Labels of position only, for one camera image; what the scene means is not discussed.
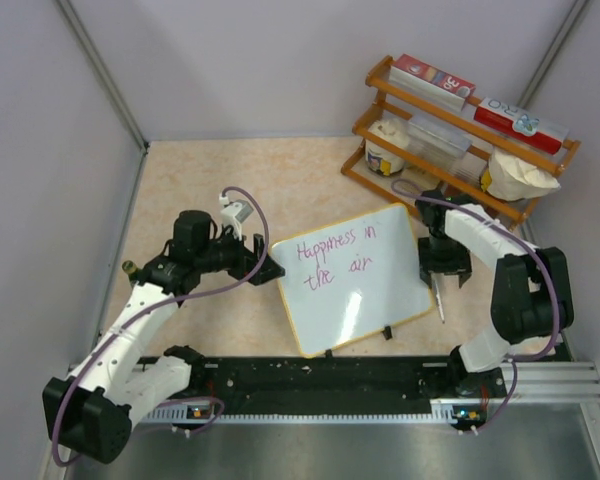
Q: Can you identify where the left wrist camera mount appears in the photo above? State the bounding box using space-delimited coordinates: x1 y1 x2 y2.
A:
219 194 254 239

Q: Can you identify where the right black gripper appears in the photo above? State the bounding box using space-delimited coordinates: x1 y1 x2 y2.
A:
417 232 470 285

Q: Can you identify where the red box upper left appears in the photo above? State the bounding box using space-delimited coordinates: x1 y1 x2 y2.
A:
389 54 476 111

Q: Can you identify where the cream cloth bag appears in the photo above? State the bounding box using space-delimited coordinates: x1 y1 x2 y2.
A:
480 148 561 202

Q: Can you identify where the orange wooden shelf rack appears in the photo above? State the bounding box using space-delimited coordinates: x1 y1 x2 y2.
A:
341 55 581 230

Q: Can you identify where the white plastic jar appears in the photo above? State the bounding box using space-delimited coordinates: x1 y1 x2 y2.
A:
365 118 410 177

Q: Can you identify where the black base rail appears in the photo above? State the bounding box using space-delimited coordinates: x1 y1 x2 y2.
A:
164 346 491 416

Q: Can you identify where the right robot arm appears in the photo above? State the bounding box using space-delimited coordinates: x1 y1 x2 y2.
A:
415 189 574 396

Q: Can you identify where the white marker purple cap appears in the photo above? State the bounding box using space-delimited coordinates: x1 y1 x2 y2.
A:
432 275 446 324

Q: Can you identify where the clear plastic container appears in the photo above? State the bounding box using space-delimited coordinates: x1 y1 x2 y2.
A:
407 115 486 181

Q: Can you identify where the green glass bottle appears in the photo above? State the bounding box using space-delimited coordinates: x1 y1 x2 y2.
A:
121 260 140 285

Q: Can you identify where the yellow framed whiteboard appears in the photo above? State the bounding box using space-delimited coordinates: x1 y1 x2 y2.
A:
270 203 434 358

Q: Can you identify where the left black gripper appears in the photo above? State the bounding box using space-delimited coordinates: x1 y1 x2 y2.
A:
195 223 284 285

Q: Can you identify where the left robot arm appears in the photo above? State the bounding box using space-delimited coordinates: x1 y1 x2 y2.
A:
42 200 285 466

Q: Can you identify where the red white box right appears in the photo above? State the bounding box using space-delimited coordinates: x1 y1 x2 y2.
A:
474 98 569 155

